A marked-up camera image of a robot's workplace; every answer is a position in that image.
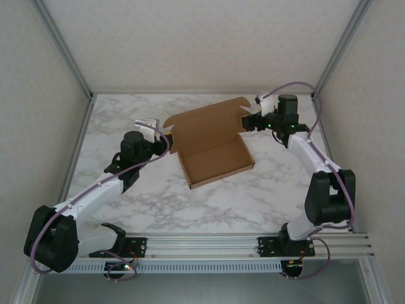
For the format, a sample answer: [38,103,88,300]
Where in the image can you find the brown cardboard paper box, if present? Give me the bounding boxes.
[163,96,263,190]

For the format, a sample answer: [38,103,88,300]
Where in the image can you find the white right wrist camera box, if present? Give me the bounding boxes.
[254,91,277,114]

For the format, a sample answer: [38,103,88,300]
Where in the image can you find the aluminium table side rail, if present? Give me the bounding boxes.
[56,94,97,212]
[311,94,355,235]

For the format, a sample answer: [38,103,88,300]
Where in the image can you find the aluminium rear frame bar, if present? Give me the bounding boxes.
[91,89,314,96]

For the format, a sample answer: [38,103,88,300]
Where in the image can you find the aluminium corner frame post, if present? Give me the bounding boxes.
[31,0,96,101]
[310,0,375,101]

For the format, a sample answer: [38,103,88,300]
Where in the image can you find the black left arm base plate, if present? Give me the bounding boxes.
[123,236,149,258]

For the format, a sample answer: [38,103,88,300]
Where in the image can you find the aluminium mounting rail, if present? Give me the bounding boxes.
[31,233,376,262]

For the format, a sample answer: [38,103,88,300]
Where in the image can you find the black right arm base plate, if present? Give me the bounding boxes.
[258,236,316,257]

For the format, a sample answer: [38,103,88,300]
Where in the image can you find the grey slotted cable duct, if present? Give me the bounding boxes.
[40,261,283,274]

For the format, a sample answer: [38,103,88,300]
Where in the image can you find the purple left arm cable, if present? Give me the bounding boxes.
[30,126,171,283]

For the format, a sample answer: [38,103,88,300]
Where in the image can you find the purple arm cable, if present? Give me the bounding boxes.
[30,126,171,283]
[267,81,356,281]

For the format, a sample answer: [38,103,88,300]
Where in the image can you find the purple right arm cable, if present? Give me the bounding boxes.
[267,81,356,281]

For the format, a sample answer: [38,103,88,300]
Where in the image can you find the aluminium lower frame post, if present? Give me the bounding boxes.
[11,258,44,304]
[359,258,395,304]

